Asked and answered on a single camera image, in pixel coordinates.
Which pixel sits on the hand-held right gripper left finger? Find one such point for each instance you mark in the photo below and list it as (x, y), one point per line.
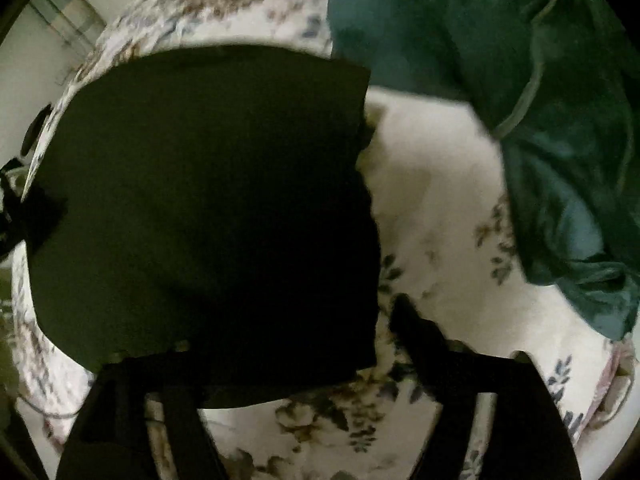
(125, 435)

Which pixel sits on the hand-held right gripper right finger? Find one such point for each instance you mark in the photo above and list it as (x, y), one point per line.
(417, 335)

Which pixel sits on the black garment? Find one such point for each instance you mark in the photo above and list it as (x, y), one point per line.
(200, 185)

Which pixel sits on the floral blanket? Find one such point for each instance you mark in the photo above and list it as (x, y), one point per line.
(435, 200)

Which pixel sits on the teal green garment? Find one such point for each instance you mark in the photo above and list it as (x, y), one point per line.
(450, 25)

